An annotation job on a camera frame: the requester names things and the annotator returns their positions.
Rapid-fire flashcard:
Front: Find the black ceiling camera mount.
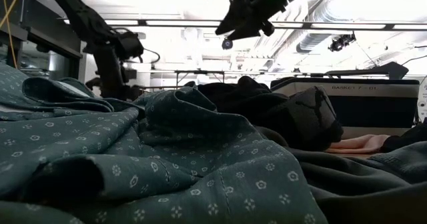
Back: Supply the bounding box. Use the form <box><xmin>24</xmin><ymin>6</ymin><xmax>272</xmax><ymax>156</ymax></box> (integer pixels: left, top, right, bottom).
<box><xmin>328</xmin><ymin>32</ymin><xmax>357</xmax><ymax>53</ymax></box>

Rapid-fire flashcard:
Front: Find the ceiling light bar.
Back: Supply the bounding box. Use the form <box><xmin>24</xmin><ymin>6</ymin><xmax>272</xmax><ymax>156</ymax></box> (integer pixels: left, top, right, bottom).
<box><xmin>63</xmin><ymin>18</ymin><xmax>427</xmax><ymax>31</ymax></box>

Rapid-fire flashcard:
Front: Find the black slanted panel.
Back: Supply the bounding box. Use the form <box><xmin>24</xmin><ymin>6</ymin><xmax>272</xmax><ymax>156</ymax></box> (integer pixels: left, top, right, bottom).
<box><xmin>325</xmin><ymin>61</ymin><xmax>410</xmax><ymax>80</ymax></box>

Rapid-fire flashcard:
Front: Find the black-framed background table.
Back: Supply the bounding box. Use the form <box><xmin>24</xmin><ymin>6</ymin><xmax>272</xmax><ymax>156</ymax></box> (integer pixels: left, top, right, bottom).
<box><xmin>138</xmin><ymin>69</ymin><xmax>264</xmax><ymax>85</ymax></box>

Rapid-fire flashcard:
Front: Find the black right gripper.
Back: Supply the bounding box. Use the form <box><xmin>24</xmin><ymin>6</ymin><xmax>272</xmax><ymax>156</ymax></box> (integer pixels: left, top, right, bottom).
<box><xmin>215</xmin><ymin>0</ymin><xmax>314</xmax><ymax>41</ymax></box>

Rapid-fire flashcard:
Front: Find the teal floral-print shirt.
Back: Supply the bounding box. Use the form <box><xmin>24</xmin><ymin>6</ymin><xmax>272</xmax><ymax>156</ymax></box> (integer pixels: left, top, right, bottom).
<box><xmin>0</xmin><ymin>62</ymin><xmax>330</xmax><ymax>224</ymax></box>

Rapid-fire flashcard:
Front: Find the grey Puma underwear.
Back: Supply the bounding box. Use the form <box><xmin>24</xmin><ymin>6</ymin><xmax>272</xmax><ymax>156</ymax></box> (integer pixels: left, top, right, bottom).
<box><xmin>266</xmin><ymin>85</ymin><xmax>344</xmax><ymax>151</ymax></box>

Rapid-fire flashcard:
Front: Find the navy fabric basket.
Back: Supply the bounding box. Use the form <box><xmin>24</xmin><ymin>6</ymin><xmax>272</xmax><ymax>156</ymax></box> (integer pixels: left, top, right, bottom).
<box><xmin>270</xmin><ymin>78</ymin><xmax>420</xmax><ymax>140</ymax></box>

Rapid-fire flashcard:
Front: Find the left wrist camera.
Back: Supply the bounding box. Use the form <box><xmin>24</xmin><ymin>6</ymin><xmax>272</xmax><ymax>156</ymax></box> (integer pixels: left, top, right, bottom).
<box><xmin>113</xmin><ymin>32</ymin><xmax>144</xmax><ymax>60</ymax></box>

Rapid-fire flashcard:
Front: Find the yellow extension cord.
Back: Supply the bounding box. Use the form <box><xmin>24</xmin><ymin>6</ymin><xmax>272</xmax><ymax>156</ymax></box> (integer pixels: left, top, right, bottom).
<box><xmin>0</xmin><ymin>0</ymin><xmax>26</xmax><ymax>68</ymax></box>

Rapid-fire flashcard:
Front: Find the black camera cable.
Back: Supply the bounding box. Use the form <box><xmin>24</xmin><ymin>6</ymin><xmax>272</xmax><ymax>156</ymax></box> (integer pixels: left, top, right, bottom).
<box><xmin>143</xmin><ymin>48</ymin><xmax>161</xmax><ymax>65</ymax></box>

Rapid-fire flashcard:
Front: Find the dark green garment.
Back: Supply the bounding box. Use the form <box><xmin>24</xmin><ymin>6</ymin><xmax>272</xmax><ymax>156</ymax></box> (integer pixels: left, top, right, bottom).
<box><xmin>256</xmin><ymin>125</ymin><xmax>427</xmax><ymax>224</ymax></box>

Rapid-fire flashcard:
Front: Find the black garment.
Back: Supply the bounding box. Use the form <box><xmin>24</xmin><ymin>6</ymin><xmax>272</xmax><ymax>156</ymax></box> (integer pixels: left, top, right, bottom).
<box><xmin>195</xmin><ymin>76</ymin><xmax>301</xmax><ymax>131</ymax></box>
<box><xmin>380</xmin><ymin>122</ymin><xmax>427</xmax><ymax>153</ymax></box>

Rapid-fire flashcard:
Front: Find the white device panel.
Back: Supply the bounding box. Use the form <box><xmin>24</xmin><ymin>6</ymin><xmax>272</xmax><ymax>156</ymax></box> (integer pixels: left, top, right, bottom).
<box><xmin>418</xmin><ymin>80</ymin><xmax>427</xmax><ymax>121</ymax></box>

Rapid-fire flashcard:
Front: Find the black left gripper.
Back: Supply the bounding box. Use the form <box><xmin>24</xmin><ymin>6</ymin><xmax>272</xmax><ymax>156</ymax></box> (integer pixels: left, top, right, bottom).
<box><xmin>85</xmin><ymin>60</ymin><xmax>144</xmax><ymax>101</ymax></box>

